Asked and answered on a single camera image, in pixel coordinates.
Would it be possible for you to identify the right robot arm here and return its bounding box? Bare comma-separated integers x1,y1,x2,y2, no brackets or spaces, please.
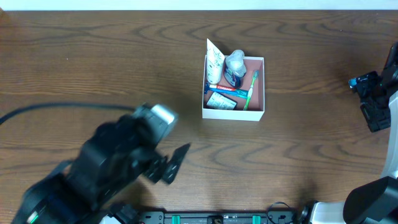
297,43,397,224

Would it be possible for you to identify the green white toothbrush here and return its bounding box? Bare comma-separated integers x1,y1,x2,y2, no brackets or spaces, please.
243,70,259,111

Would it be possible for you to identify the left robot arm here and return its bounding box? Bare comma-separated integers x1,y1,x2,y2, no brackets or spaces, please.
13,105,190,223

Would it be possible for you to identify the blue disposable razor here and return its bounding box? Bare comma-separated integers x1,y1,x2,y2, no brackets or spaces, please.
203,82,248,100

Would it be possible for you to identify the white cardboard box pink inside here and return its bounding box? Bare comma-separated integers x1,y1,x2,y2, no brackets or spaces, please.
201,57,266,121

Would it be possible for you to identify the green white toothpaste tube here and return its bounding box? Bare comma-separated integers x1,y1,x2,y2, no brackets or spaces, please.
208,84,249,100

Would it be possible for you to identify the blue soap pump bottle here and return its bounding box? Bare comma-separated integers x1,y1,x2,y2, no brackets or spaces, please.
224,50,246,88

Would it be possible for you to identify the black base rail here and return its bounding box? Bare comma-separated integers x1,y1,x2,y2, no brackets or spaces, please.
138,208,310,224

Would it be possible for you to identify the white lotion tube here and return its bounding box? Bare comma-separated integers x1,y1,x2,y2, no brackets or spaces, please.
206,39,224,85

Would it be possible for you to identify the green white soap box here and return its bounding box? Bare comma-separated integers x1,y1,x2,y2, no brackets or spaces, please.
206,92,237,110

